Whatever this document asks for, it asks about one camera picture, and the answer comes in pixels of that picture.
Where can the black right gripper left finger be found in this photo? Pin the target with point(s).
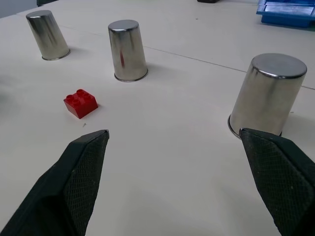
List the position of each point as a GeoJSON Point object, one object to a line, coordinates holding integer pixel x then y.
{"type": "Point", "coordinates": [61, 186]}

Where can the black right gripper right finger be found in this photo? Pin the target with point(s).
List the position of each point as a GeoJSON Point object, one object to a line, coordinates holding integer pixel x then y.
{"type": "Point", "coordinates": [278, 177]}

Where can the steel cup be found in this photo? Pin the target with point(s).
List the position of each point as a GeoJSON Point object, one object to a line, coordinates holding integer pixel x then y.
{"type": "Point", "coordinates": [48, 37]}
{"type": "Point", "coordinates": [268, 96]}
{"type": "Point", "coordinates": [126, 49]}

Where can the red toy building brick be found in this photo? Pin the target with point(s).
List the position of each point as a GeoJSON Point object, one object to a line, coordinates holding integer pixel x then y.
{"type": "Point", "coordinates": [80, 103]}

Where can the blue plastic bin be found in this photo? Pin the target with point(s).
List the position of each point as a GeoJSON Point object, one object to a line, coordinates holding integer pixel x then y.
{"type": "Point", "coordinates": [286, 13]}

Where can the black object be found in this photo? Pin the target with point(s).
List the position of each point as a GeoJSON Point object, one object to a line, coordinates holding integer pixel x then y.
{"type": "Point", "coordinates": [207, 1]}

